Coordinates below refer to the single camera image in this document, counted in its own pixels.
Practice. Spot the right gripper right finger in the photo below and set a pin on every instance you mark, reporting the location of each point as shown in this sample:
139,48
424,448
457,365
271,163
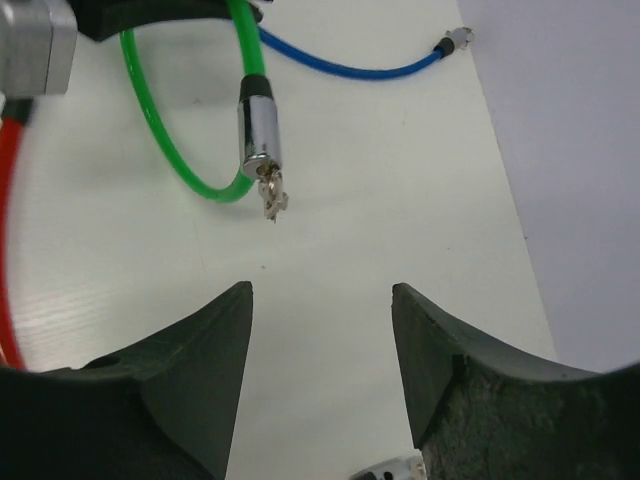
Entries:
479,408

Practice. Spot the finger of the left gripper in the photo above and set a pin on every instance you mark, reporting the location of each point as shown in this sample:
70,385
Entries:
100,20

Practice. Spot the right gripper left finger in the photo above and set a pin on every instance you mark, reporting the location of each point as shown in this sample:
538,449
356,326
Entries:
162,408

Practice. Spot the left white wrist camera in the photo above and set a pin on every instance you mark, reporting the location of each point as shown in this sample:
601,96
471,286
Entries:
38,40

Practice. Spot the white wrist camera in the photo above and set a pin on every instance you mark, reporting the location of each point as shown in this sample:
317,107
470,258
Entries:
404,467
38,40

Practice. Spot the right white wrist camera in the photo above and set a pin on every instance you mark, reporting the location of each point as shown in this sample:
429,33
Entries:
404,467

